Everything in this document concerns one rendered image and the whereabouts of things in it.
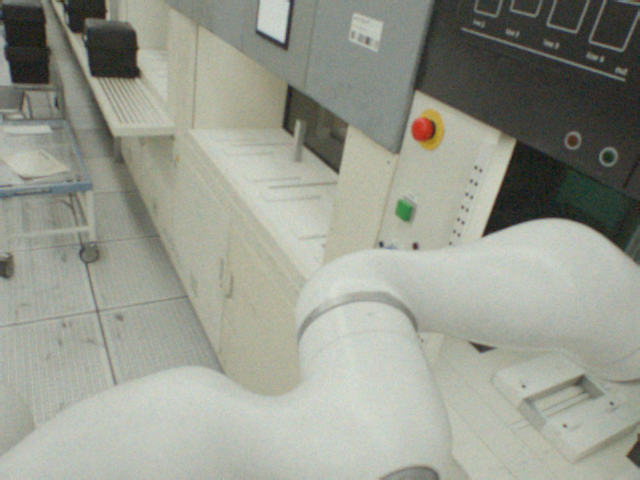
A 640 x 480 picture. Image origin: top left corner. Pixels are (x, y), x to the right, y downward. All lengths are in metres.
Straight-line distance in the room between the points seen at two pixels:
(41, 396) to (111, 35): 1.83
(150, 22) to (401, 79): 2.84
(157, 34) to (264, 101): 1.50
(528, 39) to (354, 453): 0.57
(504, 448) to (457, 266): 0.69
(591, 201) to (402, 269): 0.91
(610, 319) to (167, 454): 0.32
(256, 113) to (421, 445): 2.04
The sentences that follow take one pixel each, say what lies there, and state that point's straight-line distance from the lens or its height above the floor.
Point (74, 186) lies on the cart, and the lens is 2.63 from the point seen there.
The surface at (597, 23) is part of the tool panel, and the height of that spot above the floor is 1.56.
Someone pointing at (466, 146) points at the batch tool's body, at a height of 1.36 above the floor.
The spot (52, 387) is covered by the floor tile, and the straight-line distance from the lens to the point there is 2.22.
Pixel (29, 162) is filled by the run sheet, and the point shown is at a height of 0.46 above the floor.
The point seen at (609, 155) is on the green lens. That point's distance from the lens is 0.66.
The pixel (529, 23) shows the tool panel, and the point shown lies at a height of 1.54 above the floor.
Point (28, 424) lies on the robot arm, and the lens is 0.60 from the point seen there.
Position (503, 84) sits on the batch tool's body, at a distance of 0.76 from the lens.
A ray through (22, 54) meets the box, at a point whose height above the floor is 0.66.
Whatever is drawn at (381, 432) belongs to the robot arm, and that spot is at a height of 1.34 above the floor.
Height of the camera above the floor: 1.58
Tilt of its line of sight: 30 degrees down
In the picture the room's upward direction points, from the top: 11 degrees clockwise
